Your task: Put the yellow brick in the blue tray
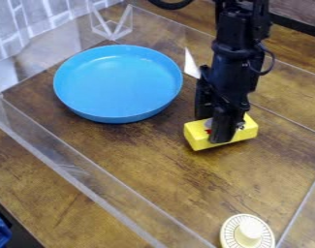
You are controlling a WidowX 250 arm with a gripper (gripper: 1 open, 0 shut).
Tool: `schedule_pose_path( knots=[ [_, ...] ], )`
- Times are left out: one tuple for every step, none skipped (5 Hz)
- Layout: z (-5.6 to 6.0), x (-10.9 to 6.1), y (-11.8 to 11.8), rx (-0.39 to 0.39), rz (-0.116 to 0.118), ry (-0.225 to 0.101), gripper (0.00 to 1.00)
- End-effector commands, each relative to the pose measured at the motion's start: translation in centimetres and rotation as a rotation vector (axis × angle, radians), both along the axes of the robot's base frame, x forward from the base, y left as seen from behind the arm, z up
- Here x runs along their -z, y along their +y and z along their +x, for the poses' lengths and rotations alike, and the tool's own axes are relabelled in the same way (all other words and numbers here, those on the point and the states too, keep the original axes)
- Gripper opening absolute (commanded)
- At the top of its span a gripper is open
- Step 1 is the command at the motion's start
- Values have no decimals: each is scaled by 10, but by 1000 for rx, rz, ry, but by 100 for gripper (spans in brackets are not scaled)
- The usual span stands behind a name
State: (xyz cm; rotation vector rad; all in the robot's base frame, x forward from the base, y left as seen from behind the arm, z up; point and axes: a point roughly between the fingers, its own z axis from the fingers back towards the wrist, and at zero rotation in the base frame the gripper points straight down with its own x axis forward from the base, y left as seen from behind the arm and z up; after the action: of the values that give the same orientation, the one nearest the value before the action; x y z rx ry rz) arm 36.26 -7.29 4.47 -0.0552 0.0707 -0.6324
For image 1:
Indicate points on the cream round lid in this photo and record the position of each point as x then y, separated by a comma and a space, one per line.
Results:
246, 231

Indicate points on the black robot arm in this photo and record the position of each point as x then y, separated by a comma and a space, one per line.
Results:
243, 25

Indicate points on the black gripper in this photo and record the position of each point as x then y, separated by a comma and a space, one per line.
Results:
223, 88

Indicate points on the yellow butter brick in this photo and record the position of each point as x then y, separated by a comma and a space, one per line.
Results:
198, 131

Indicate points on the clear acrylic corner bracket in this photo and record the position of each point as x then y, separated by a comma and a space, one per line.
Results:
112, 21

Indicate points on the blue round tray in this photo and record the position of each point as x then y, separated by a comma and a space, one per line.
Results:
117, 84

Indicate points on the clear acrylic barrier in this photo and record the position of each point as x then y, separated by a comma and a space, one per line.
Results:
155, 225

